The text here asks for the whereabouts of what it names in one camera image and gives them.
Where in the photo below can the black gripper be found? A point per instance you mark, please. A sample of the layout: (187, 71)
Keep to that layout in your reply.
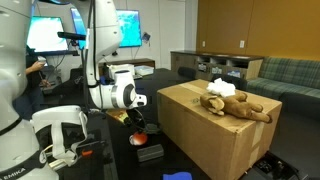
(135, 116)

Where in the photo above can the blue cloth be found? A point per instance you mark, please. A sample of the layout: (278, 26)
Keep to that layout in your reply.
(176, 176)

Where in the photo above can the white cloth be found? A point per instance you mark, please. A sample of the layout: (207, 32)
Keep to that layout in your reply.
(221, 87)

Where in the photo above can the brown plush dog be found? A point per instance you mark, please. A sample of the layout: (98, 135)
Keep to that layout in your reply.
(240, 106)

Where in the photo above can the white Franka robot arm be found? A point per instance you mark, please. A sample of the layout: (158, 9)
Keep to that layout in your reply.
(106, 90)

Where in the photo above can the large cardboard box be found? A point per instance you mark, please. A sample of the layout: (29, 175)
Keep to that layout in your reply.
(220, 143)

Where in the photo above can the white VR headset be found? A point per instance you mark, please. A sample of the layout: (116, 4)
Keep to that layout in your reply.
(60, 133)

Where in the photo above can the wooden sideboard cabinet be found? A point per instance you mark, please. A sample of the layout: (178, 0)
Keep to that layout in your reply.
(216, 65)

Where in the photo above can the seated person dark clothes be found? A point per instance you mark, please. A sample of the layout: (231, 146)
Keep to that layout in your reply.
(33, 80)

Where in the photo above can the white handheld VR controller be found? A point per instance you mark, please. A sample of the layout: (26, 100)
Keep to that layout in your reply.
(41, 59)

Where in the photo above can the black power strip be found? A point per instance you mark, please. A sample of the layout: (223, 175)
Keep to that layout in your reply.
(273, 165)

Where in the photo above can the green plaid sofa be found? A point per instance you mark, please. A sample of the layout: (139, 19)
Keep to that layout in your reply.
(286, 83)

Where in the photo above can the large wall monitor blue screen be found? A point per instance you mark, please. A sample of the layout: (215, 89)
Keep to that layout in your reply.
(130, 28)

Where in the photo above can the black camera bar on stand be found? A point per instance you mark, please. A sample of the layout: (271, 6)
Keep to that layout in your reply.
(71, 36)

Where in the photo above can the white wall outlet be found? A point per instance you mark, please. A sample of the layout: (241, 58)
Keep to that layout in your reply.
(242, 44)

